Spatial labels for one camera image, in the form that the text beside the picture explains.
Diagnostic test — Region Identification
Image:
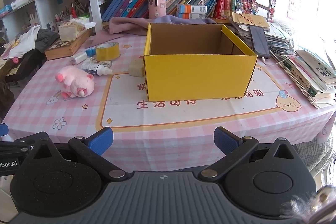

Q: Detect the orange and white carton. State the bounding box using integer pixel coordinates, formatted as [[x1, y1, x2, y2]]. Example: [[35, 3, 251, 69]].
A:
[[177, 4, 207, 14], [176, 12, 206, 19]]

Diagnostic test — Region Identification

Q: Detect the dark grey garment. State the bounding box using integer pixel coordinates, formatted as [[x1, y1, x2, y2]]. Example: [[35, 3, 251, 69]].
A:
[[34, 28, 60, 52]]

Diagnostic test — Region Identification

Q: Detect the yellow cardboard box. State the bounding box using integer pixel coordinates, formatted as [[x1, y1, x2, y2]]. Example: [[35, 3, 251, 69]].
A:
[[143, 23, 258, 101]]

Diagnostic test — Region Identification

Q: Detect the brown paper envelope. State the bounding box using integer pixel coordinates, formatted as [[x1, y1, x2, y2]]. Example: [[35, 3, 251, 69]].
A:
[[231, 13, 271, 29]]

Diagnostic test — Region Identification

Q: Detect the white tube with blue cap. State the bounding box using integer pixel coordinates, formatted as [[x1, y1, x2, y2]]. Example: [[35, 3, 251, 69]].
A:
[[70, 48, 96, 65]]

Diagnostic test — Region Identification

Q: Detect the pink rectangular device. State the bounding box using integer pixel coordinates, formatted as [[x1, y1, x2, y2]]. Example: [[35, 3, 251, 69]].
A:
[[148, 0, 166, 17]]

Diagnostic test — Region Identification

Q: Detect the white garment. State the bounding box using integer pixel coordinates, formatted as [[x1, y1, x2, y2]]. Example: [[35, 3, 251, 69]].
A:
[[0, 25, 41, 60]]

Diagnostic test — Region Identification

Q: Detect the grey knit blanket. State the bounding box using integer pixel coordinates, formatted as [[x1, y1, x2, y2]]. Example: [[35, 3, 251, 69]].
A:
[[295, 119, 336, 188]]

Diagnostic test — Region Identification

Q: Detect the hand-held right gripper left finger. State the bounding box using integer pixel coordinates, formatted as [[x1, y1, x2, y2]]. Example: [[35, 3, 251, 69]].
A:
[[25, 126, 130, 182]]

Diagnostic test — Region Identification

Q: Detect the cream tissue pack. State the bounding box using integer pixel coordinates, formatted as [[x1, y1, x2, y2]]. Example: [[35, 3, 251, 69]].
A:
[[58, 17, 97, 41]]

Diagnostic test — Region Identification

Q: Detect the white squeeze bottle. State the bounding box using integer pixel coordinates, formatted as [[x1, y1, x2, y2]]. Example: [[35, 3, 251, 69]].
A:
[[81, 60, 114, 77]]

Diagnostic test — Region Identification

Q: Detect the colourful toy bundle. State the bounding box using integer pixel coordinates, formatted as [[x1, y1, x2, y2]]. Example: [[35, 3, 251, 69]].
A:
[[236, 0, 259, 14]]

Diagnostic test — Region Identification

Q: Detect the dark power bank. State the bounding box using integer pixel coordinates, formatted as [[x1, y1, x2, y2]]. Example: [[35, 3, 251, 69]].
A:
[[248, 25, 271, 59]]

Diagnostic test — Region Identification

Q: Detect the pink plush pig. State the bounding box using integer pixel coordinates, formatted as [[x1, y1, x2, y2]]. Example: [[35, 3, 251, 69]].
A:
[[55, 65, 95, 98]]

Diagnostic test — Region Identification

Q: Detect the red thick dictionary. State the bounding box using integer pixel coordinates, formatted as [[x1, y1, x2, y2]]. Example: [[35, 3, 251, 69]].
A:
[[214, 0, 226, 19]]

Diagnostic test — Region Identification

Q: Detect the fluffy pale sleeve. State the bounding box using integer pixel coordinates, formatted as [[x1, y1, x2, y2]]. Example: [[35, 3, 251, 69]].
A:
[[280, 186, 336, 224]]

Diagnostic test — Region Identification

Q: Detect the stack of green white books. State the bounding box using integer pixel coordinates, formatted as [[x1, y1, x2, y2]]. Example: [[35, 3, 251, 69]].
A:
[[270, 49, 336, 109]]

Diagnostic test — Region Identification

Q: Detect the pink checked tablecloth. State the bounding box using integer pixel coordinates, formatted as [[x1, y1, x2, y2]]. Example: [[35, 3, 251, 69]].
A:
[[5, 27, 336, 172]]

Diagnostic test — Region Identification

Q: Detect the yellow tape roll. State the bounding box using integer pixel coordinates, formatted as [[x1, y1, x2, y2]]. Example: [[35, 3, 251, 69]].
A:
[[96, 42, 120, 61]]

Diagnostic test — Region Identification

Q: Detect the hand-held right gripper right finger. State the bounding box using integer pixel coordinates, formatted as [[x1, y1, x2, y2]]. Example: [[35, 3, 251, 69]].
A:
[[198, 126, 302, 182]]

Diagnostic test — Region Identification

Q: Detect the row of blue books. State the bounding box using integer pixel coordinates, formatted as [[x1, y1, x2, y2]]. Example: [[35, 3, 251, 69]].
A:
[[102, 0, 223, 22]]

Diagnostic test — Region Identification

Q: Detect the wooden chess box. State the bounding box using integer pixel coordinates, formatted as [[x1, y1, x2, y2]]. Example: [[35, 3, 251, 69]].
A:
[[44, 28, 93, 61]]

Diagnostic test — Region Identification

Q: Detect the pink and purple cloth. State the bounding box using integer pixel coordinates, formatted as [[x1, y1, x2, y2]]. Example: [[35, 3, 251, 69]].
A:
[[92, 16, 218, 42]]

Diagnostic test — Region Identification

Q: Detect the beige eraser block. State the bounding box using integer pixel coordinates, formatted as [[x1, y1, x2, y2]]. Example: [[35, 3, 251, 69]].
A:
[[128, 59, 145, 78]]

